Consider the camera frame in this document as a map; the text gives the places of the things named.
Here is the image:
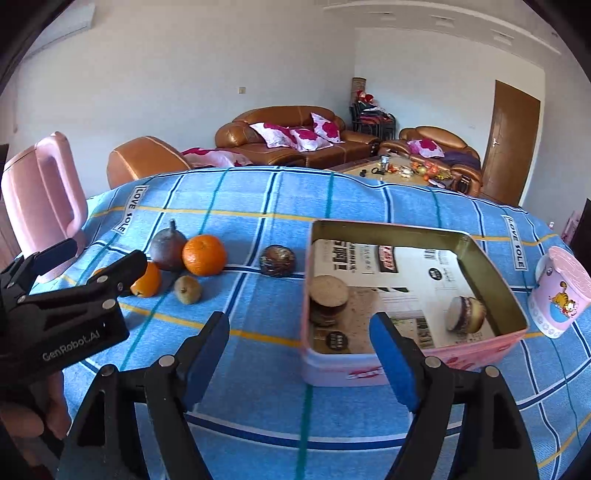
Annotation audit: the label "black television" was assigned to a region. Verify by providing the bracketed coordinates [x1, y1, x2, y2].
[570, 198, 591, 259]

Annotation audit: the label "blue plaid tablecloth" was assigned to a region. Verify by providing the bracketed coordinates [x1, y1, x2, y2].
[14, 165, 591, 480]

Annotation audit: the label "pink electric kettle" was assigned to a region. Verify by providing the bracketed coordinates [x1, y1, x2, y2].
[0, 131, 88, 282]

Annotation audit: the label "newspaper lining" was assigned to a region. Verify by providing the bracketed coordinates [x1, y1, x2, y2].
[310, 240, 502, 354]

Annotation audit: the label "brown kiwi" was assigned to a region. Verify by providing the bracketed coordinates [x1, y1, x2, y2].
[174, 275, 203, 305]

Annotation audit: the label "brown leather two-seat sofa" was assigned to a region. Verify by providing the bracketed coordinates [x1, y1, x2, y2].
[379, 126, 483, 197]

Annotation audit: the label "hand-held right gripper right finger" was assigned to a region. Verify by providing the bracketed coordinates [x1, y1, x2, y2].
[369, 312, 541, 480]

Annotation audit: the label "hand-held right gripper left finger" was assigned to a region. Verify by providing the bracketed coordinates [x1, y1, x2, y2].
[55, 311, 230, 480]

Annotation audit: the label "purple stemmed fruit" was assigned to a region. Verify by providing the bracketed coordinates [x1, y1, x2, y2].
[148, 219, 189, 272]

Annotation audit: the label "smooth orange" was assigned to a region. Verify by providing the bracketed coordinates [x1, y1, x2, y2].
[130, 262, 162, 298]

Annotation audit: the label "cut fruit half white flesh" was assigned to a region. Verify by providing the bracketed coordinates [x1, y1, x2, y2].
[445, 295, 487, 333]

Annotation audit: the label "pink tin box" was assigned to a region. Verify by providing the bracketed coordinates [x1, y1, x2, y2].
[301, 220, 529, 387]

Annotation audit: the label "brown wooden door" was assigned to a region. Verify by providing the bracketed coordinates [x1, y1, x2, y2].
[480, 80, 541, 206]

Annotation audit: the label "cut fruit half tan face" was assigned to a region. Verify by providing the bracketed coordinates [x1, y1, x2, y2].
[308, 275, 350, 328]

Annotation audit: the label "stacked dark chairs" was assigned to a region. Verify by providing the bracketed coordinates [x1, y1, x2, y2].
[351, 99, 397, 139]

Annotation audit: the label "purple cloth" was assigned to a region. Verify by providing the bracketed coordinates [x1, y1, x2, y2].
[438, 150, 481, 171]

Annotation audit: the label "dark brown round fruit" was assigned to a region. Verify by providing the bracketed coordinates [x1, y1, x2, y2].
[259, 244, 297, 278]

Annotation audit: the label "colorful fruit pile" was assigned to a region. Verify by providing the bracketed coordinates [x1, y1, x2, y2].
[409, 159, 451, 181]

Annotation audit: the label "white air conditioner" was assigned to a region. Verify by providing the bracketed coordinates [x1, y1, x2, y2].
[23, 0, 95, 61]

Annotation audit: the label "wooden coffee table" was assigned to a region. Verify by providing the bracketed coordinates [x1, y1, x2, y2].
[330, 156, 455, 188]

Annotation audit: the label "brown leather armchair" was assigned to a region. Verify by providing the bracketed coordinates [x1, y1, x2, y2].
[107, 136, 192, 189]

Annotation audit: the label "white floral cushion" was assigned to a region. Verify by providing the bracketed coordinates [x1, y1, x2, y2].
[250, 122, 298, 148]
[288, 128, 333, 152]
[409, 137, 441, 158]
[310, 112, 342, 142]

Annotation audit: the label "bumpy orange mandarin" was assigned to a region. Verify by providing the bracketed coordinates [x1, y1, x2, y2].
[182, 234, 227, 277]

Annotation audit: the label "pink cartoon cup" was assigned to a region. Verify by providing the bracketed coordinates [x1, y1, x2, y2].
[527, 246, 591, 340]

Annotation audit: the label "person's left hand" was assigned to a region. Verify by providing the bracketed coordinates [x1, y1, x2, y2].
[0, 369, 73, 462]

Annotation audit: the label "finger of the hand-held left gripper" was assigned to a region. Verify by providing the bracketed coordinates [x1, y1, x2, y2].
[0, 238, 78, 303]
[22, 250, 148, 311]

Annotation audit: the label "brown leather three-seat sofa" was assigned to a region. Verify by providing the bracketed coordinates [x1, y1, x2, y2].
[215, 106, 382, 168]

